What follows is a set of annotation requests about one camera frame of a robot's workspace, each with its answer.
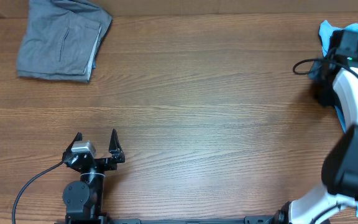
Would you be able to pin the folded grey shorts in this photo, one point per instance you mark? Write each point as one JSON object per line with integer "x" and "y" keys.
{"x": 62, "y": 40}

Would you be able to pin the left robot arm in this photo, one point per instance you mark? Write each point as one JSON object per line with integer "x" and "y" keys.
{"x": 84, "y": 198}

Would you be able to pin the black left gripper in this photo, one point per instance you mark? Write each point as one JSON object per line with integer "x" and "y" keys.
{"x": 114, "y": 148}

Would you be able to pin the black polo shirt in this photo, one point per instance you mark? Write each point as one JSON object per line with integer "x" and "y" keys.
{"x": 343, "y": 49}

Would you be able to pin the light blue t-shirt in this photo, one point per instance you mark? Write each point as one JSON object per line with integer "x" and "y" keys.
{"x": 326, "y": 34}

